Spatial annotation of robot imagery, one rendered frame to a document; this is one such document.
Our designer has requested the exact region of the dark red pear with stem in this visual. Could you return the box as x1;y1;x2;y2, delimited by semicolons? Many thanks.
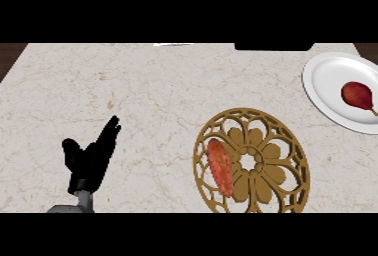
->
340;81;378;117

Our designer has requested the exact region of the white round plate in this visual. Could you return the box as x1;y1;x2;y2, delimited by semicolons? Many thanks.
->
300;51;378;136

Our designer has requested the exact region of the black appliance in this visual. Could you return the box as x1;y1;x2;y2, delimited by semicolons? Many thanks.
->
234;42;317;52

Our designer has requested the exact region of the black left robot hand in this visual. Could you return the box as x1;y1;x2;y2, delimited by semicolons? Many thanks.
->
61;115;123;196

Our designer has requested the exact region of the pale flat object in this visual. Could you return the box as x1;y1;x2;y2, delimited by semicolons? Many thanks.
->
153;42;196;47

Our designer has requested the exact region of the gold openwork round placemat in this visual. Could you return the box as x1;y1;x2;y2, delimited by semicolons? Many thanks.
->
193;107;312;214

